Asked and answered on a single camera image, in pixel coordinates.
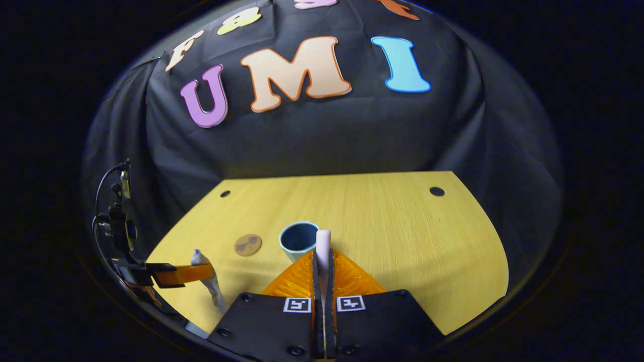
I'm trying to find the pale toothbrush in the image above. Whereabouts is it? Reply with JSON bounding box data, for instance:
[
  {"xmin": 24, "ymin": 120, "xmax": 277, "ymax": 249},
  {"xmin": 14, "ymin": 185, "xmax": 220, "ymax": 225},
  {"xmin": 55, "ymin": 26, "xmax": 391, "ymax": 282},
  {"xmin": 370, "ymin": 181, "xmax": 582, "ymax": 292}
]
[{"xmin": 315, "ymin": 229, "xmax": 333, "ymax": 302}]

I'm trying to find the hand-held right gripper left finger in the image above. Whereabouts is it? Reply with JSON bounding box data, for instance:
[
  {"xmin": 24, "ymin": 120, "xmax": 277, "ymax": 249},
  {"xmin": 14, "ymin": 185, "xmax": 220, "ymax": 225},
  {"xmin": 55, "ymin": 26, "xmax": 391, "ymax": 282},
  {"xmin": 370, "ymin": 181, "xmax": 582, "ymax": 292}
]
[{"xmin": 206, "ymin": 250, "xmax": 323, "ymax": 362}]

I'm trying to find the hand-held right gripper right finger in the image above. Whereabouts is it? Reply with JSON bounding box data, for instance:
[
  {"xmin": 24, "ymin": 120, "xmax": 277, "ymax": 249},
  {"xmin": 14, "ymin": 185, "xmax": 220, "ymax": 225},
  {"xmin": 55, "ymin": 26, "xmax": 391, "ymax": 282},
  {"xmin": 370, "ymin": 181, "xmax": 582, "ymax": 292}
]
[{"xmin": 326, "ymin": 249, "xmax": 446, "ymax": 360}]

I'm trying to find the white toothpaste tube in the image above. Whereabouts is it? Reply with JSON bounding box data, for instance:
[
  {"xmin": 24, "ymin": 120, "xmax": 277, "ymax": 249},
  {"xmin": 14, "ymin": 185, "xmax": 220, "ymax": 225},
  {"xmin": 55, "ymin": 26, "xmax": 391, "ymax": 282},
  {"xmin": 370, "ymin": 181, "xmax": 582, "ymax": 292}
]
[{"xmin": 191, "ymin": 249, "xmax": 228, "ymax": 313}]

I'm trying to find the round brown coaster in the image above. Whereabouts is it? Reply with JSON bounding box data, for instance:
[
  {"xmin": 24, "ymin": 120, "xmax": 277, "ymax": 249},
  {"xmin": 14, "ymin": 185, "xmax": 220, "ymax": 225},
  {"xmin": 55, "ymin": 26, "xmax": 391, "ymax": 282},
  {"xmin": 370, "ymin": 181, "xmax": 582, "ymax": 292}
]
[{"xmin": 234, "ymin": 234, "xmax": 263, "ymax": 257}]

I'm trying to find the white cup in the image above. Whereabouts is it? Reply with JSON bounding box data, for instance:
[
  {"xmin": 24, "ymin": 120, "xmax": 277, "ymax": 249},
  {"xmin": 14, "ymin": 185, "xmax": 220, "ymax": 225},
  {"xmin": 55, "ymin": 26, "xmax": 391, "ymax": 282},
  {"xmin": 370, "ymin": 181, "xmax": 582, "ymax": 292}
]
[{"xmin": 279, "ymin": 222, "xmax": 320, "ymax": 263}]

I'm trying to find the black backdrop cloth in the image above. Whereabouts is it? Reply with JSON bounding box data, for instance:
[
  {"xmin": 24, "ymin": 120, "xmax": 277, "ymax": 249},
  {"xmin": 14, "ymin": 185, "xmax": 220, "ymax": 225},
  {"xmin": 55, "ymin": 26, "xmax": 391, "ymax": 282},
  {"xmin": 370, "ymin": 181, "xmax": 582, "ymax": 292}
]
[{"xmin": 80, "ymin": 0, "xmax": 564, "ymax": 302}]

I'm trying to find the wooden desktop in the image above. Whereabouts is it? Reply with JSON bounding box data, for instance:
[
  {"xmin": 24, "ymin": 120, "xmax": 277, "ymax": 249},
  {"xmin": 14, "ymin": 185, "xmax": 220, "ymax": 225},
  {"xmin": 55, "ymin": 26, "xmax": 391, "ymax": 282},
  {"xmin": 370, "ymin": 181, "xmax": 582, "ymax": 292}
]
[{"xmin": 146, "ymin": 171, "xmax": 510, "ymax": 336}]

